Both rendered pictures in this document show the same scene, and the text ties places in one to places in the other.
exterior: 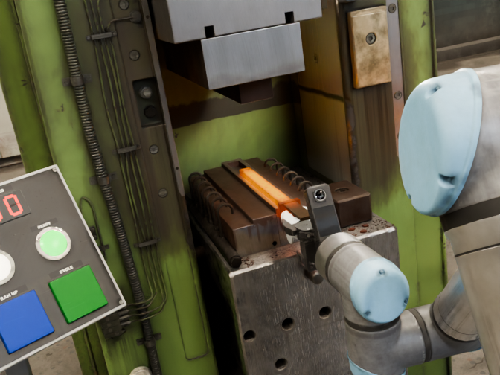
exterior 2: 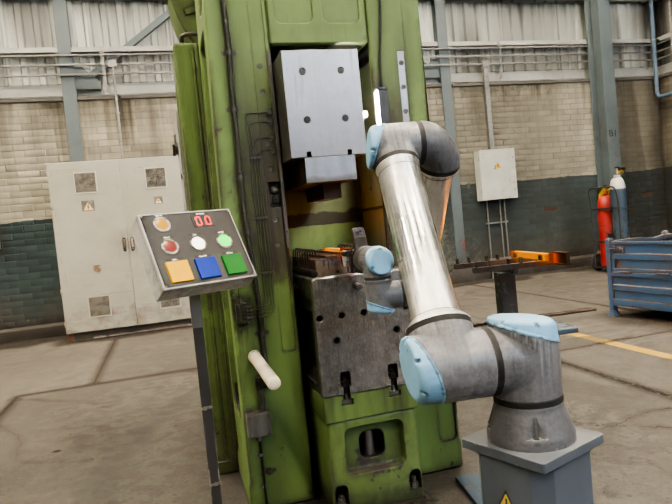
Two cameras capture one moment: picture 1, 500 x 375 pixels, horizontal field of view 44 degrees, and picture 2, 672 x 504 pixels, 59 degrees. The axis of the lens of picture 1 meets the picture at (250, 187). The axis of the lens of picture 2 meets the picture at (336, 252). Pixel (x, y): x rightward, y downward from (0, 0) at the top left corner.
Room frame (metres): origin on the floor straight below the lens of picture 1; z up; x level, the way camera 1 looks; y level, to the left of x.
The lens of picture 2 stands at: (-1.09, -0.04, 1.12)
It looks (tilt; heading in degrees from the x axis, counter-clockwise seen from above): 3 degrees down; 0
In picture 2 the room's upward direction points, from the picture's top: 6 degrees counter-clockwise
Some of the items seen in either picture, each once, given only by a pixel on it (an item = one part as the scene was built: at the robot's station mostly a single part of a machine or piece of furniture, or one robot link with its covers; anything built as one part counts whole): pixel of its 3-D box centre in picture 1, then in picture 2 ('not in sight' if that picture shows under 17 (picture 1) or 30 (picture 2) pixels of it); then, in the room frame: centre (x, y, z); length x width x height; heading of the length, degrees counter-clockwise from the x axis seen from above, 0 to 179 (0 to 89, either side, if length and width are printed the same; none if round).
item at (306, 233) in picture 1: (323, 246); (359, 260); (1.03, -0.12, 0.97); 0.12 x 0.08 x 0.09; 15
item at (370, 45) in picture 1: (369, 47); not in sight; (1.40, -0.32, 1.27); 0.09 x 0.02 x 0.17; 105
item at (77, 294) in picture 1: (77, 294); (233, 264); (0.93, 0.31, 1.01); 0.07 x 0.05 x 0.07; 130
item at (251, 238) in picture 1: (248, 199); (326, 260); (1.39, 0.01, 0.96); 0.42 x 0.20 x 0.09; 15
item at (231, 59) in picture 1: (224, 48); (317, 174); (1.39, 0.01, 1.32); 0.42 x 0.20 x 0.10; 15
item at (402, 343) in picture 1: (380, 341); (382, 294); (0.87, -0.17, 0.86); 0.12 x 0.09 x 0.12; 98
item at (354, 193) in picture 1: (343, 203); not in sight; (1.29, -0.20, 0.95); 0.12 x 0.08 x 0.06; 15
